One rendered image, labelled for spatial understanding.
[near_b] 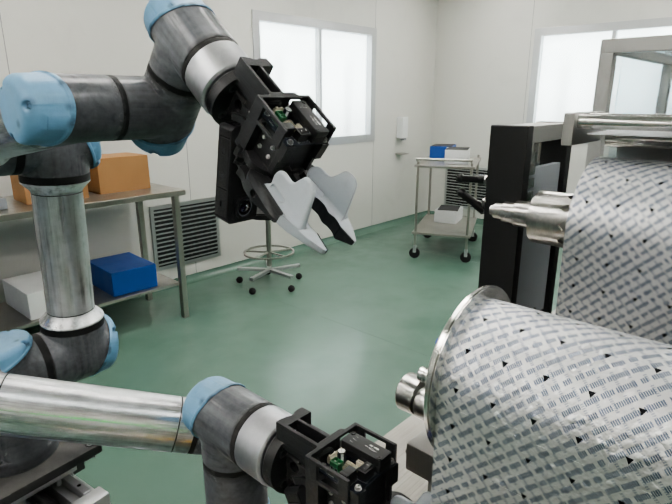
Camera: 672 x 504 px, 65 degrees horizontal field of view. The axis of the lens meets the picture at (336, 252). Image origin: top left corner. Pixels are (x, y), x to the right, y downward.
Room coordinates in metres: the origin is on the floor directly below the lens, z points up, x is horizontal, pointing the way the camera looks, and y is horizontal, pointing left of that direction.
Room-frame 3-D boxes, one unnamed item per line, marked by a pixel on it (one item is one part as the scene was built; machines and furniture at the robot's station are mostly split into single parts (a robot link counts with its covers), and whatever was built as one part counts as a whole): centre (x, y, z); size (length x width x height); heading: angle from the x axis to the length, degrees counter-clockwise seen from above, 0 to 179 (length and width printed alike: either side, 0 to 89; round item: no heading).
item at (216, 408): (0.54, 0.12, 1.11); 0.11 x 0.08 x 0.09; 48
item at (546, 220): (0.61, -0.27, 1.33); 0.06 x 0.06 x 0.06; 48
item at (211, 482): (0.56, 0.13, 1.01); 0.11 x 0.08 x 0.11; 15
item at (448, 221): (5.17, -1.10, 0.51); 0.91 x 0.58 x 1.02; 162
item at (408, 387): (0.49, -0.08, 1.18); 0.04 x 0.02 x 0.04; 138
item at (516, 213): (0.65, -0.22, 1.33); 0.06 x 0.03 x 0.03; 48
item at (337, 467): (0.44, 0.01, 1.12); 0.12 x 0.08 x 0.09; 48
